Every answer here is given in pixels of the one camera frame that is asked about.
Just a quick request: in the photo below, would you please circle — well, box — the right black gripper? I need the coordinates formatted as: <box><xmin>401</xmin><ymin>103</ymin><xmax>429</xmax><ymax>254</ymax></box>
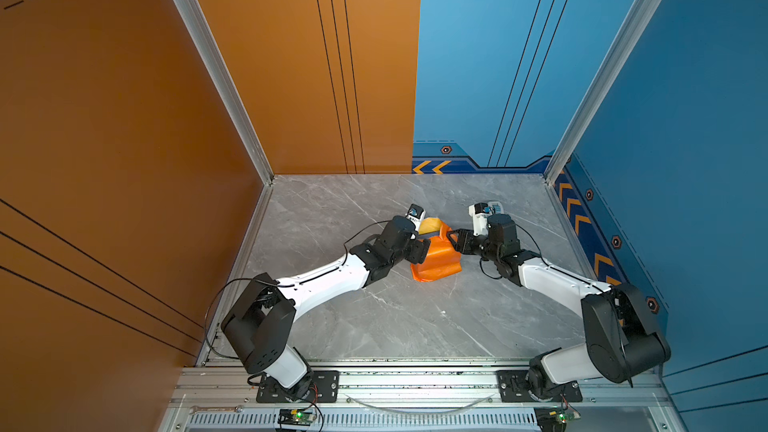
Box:
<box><xmin>445</xmin><ymin>230</ymin><xmax>501</xmax><ymax>265</ymax></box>

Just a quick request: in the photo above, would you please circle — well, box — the yellow orange wrapping paper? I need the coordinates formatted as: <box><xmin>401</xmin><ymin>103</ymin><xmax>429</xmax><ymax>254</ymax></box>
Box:
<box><xmin>411</xmin><ymin>218</ymin><xmax>462</xmax><ymax>282</ymax></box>

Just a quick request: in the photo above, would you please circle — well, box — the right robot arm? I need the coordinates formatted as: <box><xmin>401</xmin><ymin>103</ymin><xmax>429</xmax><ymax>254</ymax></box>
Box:
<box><xmin>448</xmin><ymin>229</ymin><xmax>671</xmax><ymax>401</ymax></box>

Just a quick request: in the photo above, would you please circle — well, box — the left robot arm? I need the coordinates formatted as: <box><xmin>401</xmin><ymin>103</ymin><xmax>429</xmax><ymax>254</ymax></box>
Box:
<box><xmin>221</xmin><ymin>233</ymin><xmax>429</xmax><ymax>400</ymax></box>

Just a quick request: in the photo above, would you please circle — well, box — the right green circuit board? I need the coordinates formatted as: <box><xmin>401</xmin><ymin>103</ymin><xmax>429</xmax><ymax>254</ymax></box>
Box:
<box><xmin>534</xmin><ymin>408</ymin><xmax>567</xmax><ymax>432</ymax></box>

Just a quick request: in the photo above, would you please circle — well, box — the green circuit board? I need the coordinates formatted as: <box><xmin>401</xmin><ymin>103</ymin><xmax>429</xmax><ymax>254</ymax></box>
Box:
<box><xmin>276</xmin><ymin>409</ymin><xmax>320</xmax><ymax>431</ymax></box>
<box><xmin>534</xmin><ymin>408</ymin><xmax>567</xmax><ymax>432</ymax></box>

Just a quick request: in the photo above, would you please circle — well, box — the left green circuit board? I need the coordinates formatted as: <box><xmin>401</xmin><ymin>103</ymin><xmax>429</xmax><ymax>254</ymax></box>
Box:
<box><xmin>276</xmin><ymin>409</ymin><xmax>320</xmax><ymax>431</ymax></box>

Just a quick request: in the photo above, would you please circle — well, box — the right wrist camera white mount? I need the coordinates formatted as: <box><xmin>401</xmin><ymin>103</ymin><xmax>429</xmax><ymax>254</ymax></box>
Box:
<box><xmin>468</xmin><ymin>201</ymin><xmax>521</xmax><ymax>256</ymax></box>

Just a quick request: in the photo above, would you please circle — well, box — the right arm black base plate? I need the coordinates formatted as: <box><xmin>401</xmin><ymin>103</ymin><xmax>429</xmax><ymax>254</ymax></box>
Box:
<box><xmin>496</xmin><ymin>370</ymin><xmax>583</xmax><ymax>403</ymax></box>

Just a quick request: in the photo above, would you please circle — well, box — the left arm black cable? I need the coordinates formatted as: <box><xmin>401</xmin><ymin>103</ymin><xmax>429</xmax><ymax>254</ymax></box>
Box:
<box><xmin>203</xmin><ymin>277</ymin><xmax>280</xmax><ymax>362</ymax></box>

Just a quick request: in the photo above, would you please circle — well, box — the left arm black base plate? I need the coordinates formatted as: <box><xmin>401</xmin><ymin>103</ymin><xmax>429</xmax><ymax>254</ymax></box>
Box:
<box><xmin>249</xmin><ymin>370</ymin><xmax>340</xmax><ymax>404</ymax></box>

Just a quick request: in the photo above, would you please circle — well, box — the clear tube on rail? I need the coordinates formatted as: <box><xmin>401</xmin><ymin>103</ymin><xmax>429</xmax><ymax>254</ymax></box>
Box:
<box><xmin>345</xmin><ymin>395</ymin><xmax>493</xmax><ymax>416</ymax></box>

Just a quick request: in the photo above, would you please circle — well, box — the aluminium front rail frame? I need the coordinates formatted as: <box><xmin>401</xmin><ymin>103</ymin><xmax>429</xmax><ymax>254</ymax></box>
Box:
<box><xmin>159</xmin><ymin>359</ymin><xmax>686</xmax><ymax>431</ymax></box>

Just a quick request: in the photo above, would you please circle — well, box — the right aluminium corner post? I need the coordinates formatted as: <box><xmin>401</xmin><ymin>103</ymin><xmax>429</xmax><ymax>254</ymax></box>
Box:
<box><xmin>543</xmin><ymin>0</ymin><xmax>662</xmax><ymax>186</ymax></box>

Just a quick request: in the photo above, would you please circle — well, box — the aluminium corner post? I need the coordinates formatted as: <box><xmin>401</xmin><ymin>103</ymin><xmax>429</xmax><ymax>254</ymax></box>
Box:
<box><xmin>543</xmin><ymin>0</ymin><xmax>662</xmax><ymax>186</ymax></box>
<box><xmin>172</xmin><ymin>0</ymin><xmax>274</xmax><ymax>186</ymax></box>

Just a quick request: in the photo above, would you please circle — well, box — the left aluminium corner post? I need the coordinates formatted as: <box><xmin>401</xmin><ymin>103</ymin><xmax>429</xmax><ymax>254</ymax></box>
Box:
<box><xmin>172</xmin><ymin>0</ymin><xmax>274</xmax><ymax>186</ymax></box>

